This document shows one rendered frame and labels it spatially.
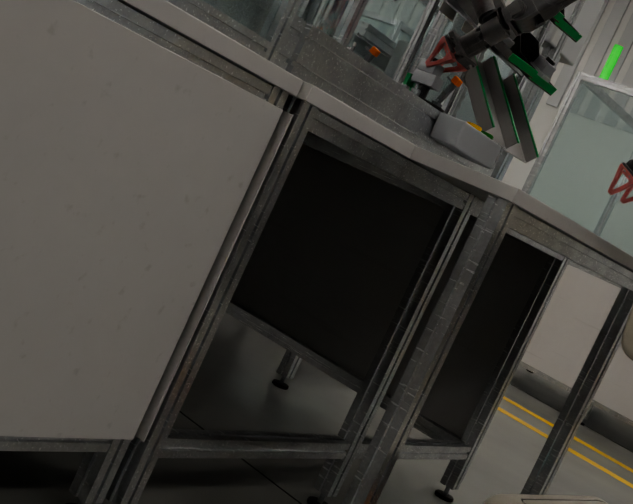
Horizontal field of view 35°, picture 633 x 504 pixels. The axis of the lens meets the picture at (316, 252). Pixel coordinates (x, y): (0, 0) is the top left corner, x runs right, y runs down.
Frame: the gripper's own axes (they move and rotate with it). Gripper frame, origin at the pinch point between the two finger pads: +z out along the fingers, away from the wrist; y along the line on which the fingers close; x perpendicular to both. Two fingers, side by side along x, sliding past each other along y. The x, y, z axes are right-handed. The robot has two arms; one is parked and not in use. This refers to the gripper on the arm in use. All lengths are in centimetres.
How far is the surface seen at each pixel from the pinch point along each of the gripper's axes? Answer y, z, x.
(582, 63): -870, 92, -408
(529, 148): -47.8, -3.5, 10.5
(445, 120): 18.8, -3.9, 24.2
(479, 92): -21.2, -2.9, 1.4
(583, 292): -394, 78, -37
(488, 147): 4.0, -6.7, 27.9
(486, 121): -20.2, -2.1, 10.2
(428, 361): 35, 11, 76
